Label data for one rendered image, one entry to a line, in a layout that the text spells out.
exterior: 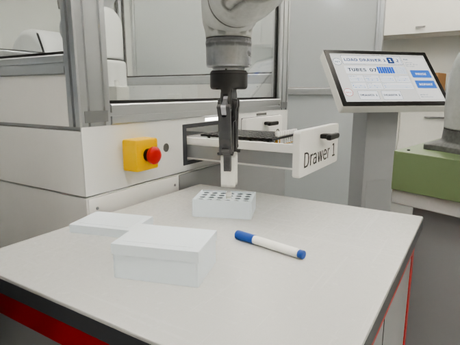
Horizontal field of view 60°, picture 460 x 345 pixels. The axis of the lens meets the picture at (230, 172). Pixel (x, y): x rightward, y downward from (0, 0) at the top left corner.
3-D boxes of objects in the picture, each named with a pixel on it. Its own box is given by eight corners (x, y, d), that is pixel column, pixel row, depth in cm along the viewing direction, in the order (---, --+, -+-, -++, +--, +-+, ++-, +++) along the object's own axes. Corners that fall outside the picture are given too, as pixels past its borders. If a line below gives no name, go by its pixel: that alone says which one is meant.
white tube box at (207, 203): (255, 208, 89) (255, 192, 88) (251, 220, 81) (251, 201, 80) (201, 205, 91) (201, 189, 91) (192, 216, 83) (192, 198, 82)
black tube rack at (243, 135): (298, 155, 116) (298, 132, 115) (271, 163, 102) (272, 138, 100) (233, 148, 128) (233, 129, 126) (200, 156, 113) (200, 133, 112)
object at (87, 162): (287, 144, 168) (287, 109, 165) (86, 197, 83) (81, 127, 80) (125, 132, 217) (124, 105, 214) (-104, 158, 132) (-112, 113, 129)
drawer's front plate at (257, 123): (281, 142, 159) (282, 114, 157) (246, 151, 135) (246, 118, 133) (277, 142, 160) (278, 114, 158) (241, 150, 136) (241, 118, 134)
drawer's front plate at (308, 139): (337, 161, 116) (339, 122, 114) (298, 179, 92) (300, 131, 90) (330, 160, 117) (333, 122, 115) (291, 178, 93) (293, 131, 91)
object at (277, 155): (329, 156, 116) (330, 135, 114) (294, 170, 94) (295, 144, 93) (215, 146, 136) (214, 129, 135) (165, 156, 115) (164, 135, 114)
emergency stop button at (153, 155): (163, 163, 91) (163, 146, 91) (151, 165, 88) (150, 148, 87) (153, 161, 93) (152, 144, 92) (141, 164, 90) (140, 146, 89)
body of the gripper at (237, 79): (244, 68, 75) (244, 118, 76) (250, 70, 83) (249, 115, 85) (205, 68, 76) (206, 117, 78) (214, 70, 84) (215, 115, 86)
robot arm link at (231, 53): (254, 42, 82) (254, 71, 83) (211, 42, 83) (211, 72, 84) (248, 35, 73) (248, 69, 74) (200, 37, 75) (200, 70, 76)
